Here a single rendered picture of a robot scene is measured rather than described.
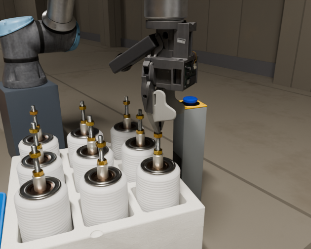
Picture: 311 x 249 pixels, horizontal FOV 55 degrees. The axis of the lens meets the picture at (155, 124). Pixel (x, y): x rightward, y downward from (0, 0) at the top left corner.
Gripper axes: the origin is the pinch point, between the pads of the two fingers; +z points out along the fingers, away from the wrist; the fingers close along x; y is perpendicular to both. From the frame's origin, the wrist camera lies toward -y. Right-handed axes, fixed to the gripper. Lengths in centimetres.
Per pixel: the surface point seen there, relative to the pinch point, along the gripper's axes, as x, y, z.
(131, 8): 318, -205, -18
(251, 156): 64, 10, 35
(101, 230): -15.1, -3.4, 16.5
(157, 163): -1.0, 0.9, 8.3
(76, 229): -17.2, -7.7, 16.5
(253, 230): 20.3, 19.4, 34.6
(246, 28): 234, -32, -3
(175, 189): -0.7, 5.2, 13.6
